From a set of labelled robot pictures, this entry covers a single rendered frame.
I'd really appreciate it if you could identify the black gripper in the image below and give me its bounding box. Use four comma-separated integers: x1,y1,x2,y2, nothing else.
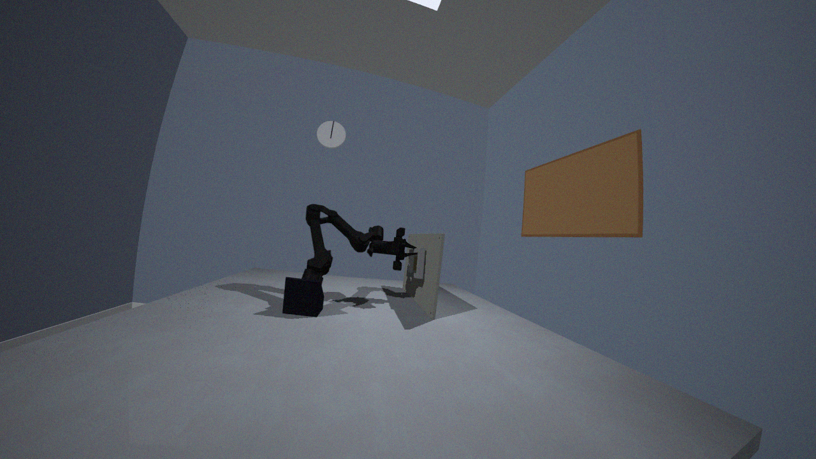
383,228,418,271

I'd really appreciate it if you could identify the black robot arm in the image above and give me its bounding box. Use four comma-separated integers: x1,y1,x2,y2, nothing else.
302,204,405,284

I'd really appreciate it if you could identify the grey rectangular picture frame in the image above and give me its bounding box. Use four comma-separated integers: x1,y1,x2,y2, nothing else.
406,247,425,279

